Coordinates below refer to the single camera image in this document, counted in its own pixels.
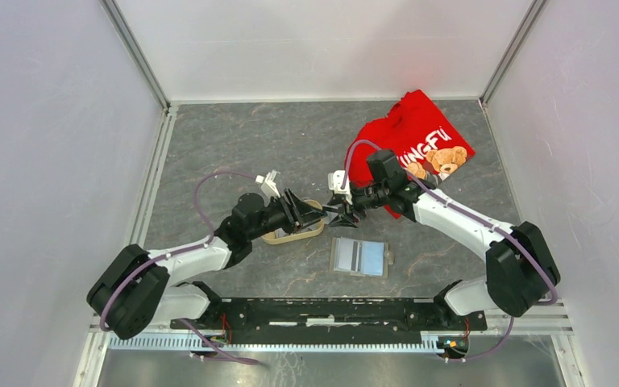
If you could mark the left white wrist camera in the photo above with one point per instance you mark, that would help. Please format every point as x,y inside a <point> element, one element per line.
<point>268,185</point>

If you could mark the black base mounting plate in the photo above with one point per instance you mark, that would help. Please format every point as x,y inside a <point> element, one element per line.
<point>330,320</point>

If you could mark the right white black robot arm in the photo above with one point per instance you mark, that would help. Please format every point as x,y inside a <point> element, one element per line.
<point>520,271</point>

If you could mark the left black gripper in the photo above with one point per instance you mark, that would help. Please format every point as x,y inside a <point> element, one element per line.
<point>298,212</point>

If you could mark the silver VIP credit card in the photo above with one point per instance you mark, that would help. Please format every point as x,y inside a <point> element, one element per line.
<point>332,213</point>

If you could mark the beige oval tray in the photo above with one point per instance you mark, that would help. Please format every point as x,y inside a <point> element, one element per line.
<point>278,236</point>

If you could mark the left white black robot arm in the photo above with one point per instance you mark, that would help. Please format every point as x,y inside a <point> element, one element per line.
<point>141,286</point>

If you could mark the aluminium frame rail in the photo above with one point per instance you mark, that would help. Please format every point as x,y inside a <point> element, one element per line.
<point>539,320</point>

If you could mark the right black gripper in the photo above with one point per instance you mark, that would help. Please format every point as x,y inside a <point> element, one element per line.
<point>345,219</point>

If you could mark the red kung fu t-shirt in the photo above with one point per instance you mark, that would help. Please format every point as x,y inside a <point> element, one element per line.
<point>424,141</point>

